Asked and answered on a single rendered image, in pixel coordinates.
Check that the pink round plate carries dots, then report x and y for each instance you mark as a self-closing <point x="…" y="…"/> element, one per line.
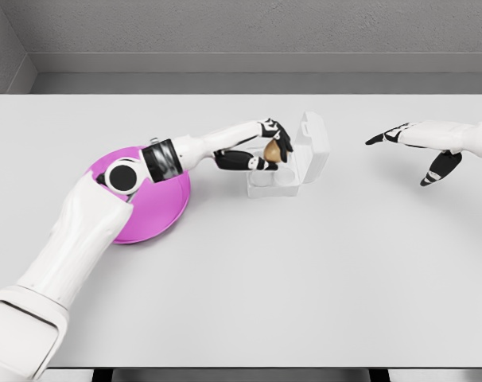
<point x="161" y="211"/>

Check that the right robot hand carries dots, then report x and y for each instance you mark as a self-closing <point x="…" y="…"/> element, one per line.
<point x="424" y="137"/>

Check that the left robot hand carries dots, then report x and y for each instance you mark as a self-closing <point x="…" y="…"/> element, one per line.
<point x="241" y="133"/>

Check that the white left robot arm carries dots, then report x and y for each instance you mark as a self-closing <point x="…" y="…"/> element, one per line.
<point x="86" y="223"/>

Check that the brown egg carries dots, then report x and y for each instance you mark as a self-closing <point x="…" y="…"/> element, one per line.
<point x="273" y="153"/>

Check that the white egg box with lid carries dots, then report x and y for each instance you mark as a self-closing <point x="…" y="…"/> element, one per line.
<point x="310" y="147"/>

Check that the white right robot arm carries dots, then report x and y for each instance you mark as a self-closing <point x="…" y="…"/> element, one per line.
<point x="481" y="137"/>

